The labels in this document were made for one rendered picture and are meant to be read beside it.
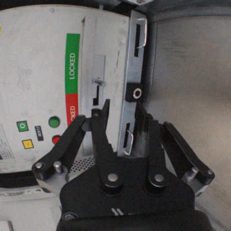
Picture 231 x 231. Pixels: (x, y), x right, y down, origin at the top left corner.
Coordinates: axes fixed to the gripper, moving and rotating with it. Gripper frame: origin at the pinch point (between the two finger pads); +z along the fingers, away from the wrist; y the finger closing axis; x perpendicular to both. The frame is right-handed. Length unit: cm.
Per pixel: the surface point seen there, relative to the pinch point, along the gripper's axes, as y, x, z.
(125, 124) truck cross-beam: 3.0, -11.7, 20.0
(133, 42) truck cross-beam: 2.4, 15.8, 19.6
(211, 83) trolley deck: 19.3, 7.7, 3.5
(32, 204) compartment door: -29.0, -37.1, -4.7
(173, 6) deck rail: 11.9, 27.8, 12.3
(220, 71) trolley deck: 20.1, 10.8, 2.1
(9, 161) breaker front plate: -33.9, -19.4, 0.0
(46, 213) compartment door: -22.8, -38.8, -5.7
